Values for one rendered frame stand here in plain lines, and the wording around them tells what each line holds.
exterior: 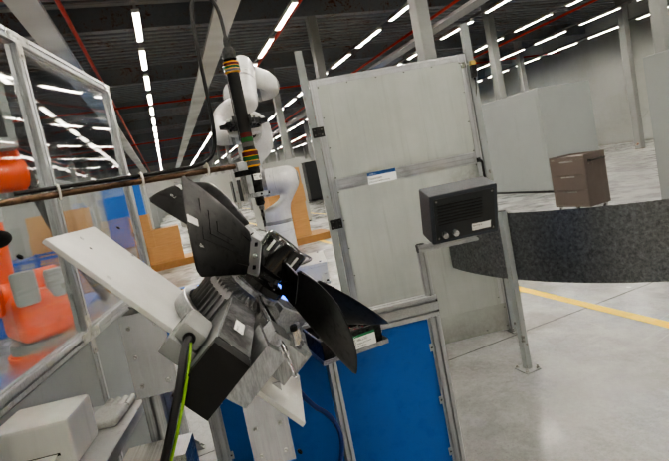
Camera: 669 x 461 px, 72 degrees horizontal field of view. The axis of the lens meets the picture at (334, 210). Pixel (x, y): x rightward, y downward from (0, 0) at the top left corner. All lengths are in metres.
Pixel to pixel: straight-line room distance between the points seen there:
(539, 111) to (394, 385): 9.36
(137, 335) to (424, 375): 1.10
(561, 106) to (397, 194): 8.32
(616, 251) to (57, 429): 2.41
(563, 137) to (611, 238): 8.54
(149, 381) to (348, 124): 2.29
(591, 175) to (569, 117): 3.67
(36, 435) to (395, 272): 2.44
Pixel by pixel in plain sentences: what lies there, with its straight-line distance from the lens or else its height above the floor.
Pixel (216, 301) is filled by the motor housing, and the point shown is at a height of 1.14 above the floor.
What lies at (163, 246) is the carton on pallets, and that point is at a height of 0.48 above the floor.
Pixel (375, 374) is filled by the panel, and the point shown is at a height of 0.61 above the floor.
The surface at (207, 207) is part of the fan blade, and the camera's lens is 0.99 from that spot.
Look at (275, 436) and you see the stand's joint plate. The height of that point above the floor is 0.78.
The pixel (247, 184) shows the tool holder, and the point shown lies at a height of 1.39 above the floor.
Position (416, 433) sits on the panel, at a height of 0.34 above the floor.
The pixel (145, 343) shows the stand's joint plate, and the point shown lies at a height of 1.08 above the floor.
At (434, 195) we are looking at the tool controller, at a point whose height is 1.23.
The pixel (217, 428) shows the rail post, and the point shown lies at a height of 0.57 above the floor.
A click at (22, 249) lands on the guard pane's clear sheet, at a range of 1.65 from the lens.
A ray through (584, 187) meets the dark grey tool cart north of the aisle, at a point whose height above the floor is 0.40.
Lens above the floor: 1.39
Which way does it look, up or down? 5 degrees down
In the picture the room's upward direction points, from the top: 11 degrees counter-clockwise
